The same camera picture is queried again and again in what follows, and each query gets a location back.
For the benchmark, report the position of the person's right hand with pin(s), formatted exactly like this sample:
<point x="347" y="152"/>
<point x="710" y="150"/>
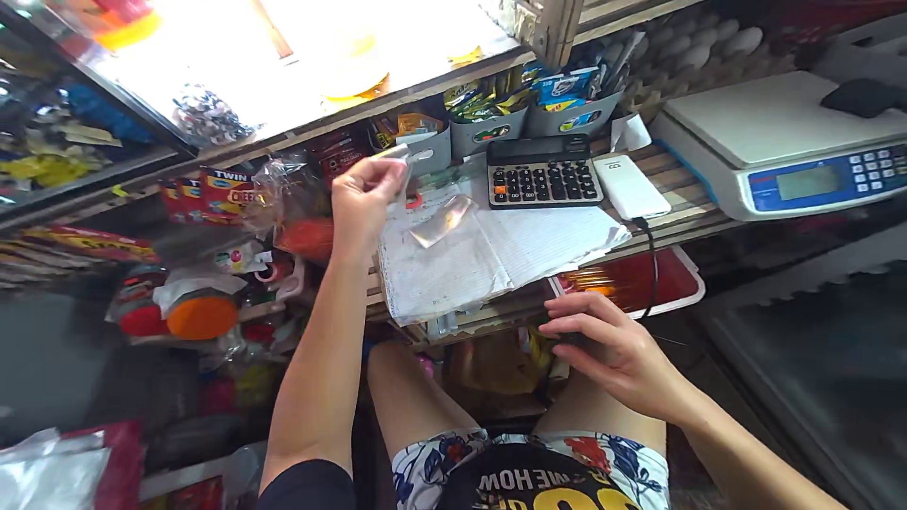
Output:
<point x="638" y="361"/>

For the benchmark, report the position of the person's left hand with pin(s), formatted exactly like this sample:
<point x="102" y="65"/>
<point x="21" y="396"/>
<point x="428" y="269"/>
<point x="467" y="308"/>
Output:
<point x="358" y="212"/>

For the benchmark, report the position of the person's right thumb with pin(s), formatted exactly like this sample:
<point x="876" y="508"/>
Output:
<point x="582" y="362"/>

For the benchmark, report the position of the person's left fingers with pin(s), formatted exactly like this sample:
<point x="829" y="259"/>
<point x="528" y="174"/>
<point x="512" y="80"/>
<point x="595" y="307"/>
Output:
<point x="357" y="172"/>

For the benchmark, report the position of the person's right middle finger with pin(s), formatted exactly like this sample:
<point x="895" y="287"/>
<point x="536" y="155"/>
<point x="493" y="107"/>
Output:
<point x="584" y="302"/>

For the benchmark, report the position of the person's right index finger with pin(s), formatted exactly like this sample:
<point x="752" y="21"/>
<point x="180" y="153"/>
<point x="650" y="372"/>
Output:
<point x="581" y="327"/>

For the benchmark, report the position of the person's left thumb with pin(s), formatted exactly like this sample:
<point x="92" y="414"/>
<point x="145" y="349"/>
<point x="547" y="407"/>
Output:
<point x="390" y="185"/>

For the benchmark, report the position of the small clear plastic sachet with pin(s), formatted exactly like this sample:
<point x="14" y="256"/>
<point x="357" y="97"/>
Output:
<point x="401" y="152"/>

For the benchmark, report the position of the person's left forearm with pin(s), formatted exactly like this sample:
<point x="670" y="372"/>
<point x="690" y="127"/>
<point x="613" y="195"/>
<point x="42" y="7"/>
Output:
<point x="319" y="368"/>

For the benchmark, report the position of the person's right forearm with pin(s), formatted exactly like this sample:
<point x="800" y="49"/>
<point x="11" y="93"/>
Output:
<point x="744" y="453"/>

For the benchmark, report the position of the pile of dark red packets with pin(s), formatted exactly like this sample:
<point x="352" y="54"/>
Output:
<point x="340" y="151"/>

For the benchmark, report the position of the red tray with white rim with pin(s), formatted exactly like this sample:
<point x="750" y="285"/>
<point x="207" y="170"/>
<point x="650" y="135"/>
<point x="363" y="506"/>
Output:
<point x="630" y="280"/>

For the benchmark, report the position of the grey plastic basket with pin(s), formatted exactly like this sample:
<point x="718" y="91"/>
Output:
<point x="549" y="122"/>
<point x="471" y="136"/>
<point x="431" y="152"/>

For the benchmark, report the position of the clear plastic packet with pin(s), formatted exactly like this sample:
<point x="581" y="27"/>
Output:
<point x="445" y="221"/>

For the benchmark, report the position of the pile of orange brown sachets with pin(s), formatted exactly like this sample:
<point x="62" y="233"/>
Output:
<point x="418" y="124"/>

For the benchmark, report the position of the crumpled clear plastic bag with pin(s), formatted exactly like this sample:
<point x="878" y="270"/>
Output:
<point x="283" y="188"/>

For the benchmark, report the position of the brown plastic bag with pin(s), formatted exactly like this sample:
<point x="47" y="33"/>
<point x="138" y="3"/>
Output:
<point x="499" y="362"/>

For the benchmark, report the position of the red plastic bag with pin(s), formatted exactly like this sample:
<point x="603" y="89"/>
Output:
<point x="308" y="239"/>

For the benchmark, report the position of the open lined paper notebook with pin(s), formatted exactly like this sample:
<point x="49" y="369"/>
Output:
<point x="453" y="266"/>

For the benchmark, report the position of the white power bank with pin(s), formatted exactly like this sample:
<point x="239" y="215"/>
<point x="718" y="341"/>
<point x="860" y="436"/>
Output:
<point x="633" y="188"/>

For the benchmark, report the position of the pile of green yellow sachets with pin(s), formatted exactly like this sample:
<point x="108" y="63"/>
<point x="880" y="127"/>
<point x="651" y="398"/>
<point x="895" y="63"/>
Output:
<point x="489" y="103"/>

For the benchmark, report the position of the black desktop calculator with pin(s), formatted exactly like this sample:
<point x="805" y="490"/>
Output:
<point x="542" y="181"/>

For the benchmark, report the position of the person's body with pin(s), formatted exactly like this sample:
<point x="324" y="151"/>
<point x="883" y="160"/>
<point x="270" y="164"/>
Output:
<point x="524" y="481"/>

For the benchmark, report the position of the row of red snack packets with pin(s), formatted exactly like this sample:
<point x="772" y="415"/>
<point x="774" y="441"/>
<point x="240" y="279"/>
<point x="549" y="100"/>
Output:
<point x="216" y="198"/>

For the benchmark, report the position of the slatted wooden table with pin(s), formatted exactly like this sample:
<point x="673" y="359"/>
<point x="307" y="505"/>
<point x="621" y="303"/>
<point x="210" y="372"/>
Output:
<point x="680" y="184"/>

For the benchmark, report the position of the pile of wrapped candies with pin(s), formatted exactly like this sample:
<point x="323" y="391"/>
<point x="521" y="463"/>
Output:
<point x="209" y="117"/>

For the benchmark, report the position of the person's legs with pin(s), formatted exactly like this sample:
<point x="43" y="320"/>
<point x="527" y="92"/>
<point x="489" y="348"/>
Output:
<point x="411" y="389"/>

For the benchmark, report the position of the white paper piece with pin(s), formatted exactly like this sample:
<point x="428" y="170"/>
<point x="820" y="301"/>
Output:
<point x="629" y="133"/>

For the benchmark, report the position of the pile of blue sachets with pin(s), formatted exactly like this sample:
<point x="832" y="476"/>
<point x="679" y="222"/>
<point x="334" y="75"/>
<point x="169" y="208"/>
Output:
<point x="567" y="86"/>

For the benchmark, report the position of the jar with orange lid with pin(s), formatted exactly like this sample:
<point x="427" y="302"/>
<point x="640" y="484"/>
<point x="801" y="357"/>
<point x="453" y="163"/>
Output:
<point x="202" y="315"/>

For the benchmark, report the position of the white blue digital scale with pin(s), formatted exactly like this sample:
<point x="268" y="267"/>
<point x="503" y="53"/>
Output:
<point x="765" y="134"/>

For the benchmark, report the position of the glass display case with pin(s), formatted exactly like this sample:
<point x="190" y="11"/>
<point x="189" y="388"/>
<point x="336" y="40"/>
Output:
<point x="106" y="106"/>

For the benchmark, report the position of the jar with red lid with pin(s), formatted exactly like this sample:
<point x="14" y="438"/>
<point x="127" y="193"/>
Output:
<point x="142" y="319"/>

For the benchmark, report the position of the pile of eggs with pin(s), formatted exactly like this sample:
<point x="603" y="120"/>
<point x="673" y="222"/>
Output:
<point x="698" y="55"/>

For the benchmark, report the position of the row of red yellow packets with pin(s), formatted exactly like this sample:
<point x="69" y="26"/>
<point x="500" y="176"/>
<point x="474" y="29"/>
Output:
<point x="85" y="243"/>

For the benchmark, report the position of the black cloth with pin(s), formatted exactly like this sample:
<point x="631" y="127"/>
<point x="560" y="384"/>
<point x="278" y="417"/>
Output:
<point x="859" y="98"/>

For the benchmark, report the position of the stack of clear plastic bags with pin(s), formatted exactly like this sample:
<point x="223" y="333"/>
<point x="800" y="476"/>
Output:
<point x="53" y="471"/>

